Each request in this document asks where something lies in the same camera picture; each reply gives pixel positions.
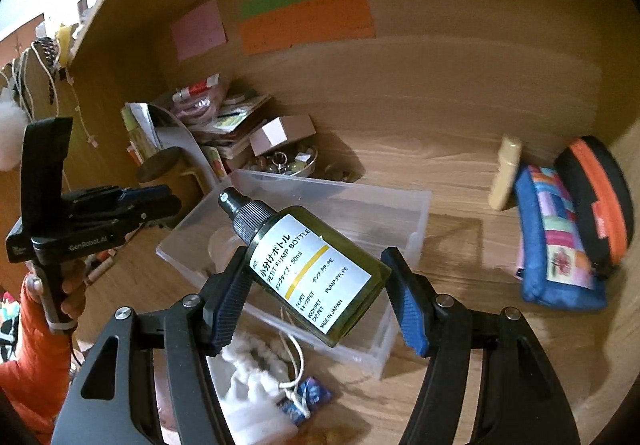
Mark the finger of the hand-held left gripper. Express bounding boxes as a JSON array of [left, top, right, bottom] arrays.
[[131, 196, 180, 230], [120, 184, 171, 207]]

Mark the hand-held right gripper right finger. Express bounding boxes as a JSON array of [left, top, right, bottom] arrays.
[[381, 247, 582, 445]]

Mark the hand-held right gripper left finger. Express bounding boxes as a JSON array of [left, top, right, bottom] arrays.
[[50, 252, 257, 445]]

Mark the green spray pump bottle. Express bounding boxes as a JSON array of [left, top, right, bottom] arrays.
[[216, 188, 393, 350]]

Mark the clear plastic storage box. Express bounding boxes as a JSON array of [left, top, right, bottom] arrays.
[[156, 169, 433, 381]]

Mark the person's left forearm orange sleeve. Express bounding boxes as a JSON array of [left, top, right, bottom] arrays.
[[0, 275, 77, 445]]

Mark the wooden desktop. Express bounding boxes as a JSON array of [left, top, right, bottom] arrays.
[[75, 88, 640, 445]]

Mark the person's left hand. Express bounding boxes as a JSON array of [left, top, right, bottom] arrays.
[[22, 259, 90, 326]]

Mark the clear plastic bag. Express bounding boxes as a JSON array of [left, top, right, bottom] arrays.
[[152, 74, 233, 127]]

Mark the white fluffy ball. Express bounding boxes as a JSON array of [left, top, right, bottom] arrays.
[[0, 88, 34, 172]]

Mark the stack of books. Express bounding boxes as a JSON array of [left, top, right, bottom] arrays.
[[197, 94, 276, 161]]

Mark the small blue patterned packet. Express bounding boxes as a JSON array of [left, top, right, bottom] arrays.
[[277, 376, 334, 426]]

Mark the bowl of rings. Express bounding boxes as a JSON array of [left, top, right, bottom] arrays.
[[250, 148, 321, 179]]

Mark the small white cardboard box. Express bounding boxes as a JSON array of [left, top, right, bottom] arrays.
[[248, 115, 317, 157]]

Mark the blue patchwork pouch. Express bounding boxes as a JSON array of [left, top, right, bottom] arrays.
[[515, 164, 609, 314]]

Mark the beige rectangular block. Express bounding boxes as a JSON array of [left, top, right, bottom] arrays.
[[487, 135, 524, 212]]

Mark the pink paper note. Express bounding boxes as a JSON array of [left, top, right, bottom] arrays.
[[170, 0, 229, 64]]

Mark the black and orange pouch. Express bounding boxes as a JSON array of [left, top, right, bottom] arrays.
[[555, 136, 636, 279]]

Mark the orange paper note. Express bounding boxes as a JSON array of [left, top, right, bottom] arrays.
[[239, 0, 376, 57]]

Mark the white fluffy drawstring pouch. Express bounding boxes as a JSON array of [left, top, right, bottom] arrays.
[[220, 329, 307, 445]]

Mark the white hanging cord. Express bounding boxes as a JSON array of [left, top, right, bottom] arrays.
[[47, 59, 97, 147]]

